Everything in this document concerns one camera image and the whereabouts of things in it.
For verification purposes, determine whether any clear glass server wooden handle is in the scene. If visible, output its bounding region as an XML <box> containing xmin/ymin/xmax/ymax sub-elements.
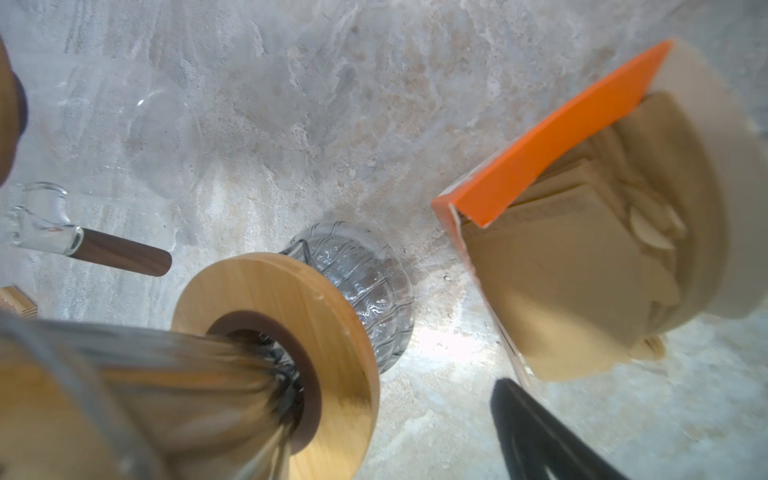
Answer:
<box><xmin>8</xmin><ymin>77</ymin><xmax>205</xmax><ymax>278</ymax></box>

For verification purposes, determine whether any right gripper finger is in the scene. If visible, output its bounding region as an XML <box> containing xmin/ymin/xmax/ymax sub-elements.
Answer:
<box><xmin>490</xmin><ymin>378</ymin><xmax>625</xmax><ymax>480</ymax></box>

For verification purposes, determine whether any grey glass carafe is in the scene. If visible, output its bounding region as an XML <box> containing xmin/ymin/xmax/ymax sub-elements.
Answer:
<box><xmin>280</xmin><ymin>221</ymin><xmax>415</xmax><ymax>373</ymax></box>

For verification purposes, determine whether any wooden dripper ring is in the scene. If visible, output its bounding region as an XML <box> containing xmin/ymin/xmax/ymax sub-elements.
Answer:
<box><xmin>0</xmin><ymin>35</ymin><xmax>30</xmax><ymax>187</ymax></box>
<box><xmin>171</xmin><ymin>251</ymin><xmax>382</xmax><ymax>480</ymax></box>

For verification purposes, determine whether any orange coffee filter pack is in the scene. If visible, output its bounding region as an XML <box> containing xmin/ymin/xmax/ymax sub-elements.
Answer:
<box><xmin>432</xmin><ymin>39</ymin><xmax>767</xmax><ymax>384</ymax></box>

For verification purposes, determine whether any grey glass dripper cone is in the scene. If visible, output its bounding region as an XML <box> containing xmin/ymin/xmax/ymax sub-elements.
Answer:
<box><xmin>1</xmin><ymin>313</ymin><xmax>301</xmax><ymax>479</ymax></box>

